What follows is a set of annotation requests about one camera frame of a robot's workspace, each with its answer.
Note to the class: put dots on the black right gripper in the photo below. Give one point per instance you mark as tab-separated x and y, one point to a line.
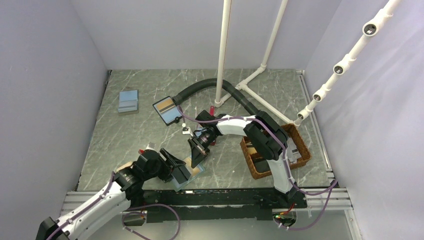
198	153

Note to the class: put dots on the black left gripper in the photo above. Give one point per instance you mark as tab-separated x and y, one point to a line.
170	163

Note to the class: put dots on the green card holder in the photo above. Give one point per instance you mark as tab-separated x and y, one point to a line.
179	186

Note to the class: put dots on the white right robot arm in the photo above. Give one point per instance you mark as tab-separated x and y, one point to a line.
267	137

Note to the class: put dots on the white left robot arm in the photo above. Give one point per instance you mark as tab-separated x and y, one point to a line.
122	194

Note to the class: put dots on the gold card in holder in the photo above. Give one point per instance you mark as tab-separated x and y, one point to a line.
194	171

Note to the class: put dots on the red card holder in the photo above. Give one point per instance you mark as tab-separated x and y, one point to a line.
212	113

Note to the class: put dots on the beige card holder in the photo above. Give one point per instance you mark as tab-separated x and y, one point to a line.
126	165

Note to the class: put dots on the gold card in basket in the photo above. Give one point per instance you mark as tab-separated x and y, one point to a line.
251	150

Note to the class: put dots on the black card holder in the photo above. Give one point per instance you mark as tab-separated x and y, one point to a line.
168	111

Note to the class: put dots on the grey blue card holder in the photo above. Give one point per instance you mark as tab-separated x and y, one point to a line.
128	101

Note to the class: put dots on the cards in basket right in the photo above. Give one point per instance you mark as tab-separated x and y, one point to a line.
293	153

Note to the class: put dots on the brown wicker basket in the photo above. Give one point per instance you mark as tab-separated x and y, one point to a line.
259	167

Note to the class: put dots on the white pvc pipe frame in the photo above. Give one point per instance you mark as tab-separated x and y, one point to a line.
248	33

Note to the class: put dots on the white pipe camera boom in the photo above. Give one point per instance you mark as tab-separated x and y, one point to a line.
369	30

